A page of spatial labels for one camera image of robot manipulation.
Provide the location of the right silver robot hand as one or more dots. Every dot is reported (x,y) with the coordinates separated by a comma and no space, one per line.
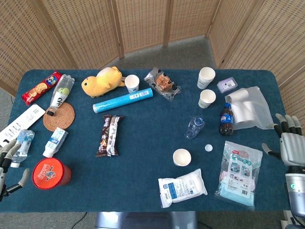
(293,149)

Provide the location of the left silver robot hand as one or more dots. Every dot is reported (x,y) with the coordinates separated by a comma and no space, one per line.
(7,151)

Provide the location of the clear water bottle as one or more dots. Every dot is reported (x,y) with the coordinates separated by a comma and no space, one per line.
(194,127)

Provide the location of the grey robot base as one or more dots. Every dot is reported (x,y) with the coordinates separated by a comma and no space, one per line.
(143,220)

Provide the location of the small water bottle blue label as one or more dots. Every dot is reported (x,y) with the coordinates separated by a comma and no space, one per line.
(23,145)

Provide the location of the small cola bottle blue label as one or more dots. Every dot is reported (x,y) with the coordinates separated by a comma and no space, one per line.
(226,121)

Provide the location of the lime soda bottle white label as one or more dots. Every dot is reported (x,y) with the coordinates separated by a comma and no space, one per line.
(62,93)

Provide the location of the white bottle cap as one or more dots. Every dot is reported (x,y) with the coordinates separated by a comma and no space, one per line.
(208,148)

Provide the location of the paper cup green flower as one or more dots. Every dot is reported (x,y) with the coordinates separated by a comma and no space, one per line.
(207,97)
(182,157)

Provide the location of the paper cup blue flower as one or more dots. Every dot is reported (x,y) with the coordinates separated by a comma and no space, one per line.
(131,83)

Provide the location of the clear bag of pastries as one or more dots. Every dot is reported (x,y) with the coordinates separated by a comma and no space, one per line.
(163,83)

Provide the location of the long white flat box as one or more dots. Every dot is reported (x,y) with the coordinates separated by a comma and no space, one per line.
(23,119)

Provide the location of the red lidded tub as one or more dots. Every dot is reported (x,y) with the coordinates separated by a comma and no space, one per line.
(48,174)

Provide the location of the white blue milk carton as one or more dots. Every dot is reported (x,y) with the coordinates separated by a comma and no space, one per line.
(55,142)

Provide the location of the translucent bag white rolls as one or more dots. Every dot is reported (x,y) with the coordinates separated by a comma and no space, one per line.
(252,109)

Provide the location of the clear bag blue cloths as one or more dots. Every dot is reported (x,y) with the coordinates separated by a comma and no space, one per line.
(238,176)

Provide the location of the woven rattan coaster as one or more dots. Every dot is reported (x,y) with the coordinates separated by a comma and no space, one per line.
(60,119)

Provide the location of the red biscuit package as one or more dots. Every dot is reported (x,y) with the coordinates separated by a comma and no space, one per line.
(40,88)

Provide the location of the purple wipes box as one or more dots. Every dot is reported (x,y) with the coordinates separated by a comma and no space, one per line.
(227,85)

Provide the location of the brown chocolate snack package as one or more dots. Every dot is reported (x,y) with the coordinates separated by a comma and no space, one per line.
(109,136)

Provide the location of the stack of paper cups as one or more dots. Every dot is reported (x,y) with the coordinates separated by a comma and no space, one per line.
(206,76)

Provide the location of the white bag blue label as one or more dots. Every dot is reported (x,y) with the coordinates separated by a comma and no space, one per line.
(183,188)

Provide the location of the yellow plush toy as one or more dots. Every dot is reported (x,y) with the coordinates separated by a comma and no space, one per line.
(102,82)

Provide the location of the blue cylindrical roll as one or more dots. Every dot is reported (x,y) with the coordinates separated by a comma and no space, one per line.
(122,100)

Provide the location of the dark teal tablecloth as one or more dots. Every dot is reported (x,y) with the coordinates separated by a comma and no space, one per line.
(147,143)

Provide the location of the woven folding screen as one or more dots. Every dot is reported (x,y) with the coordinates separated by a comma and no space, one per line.
(143,23)

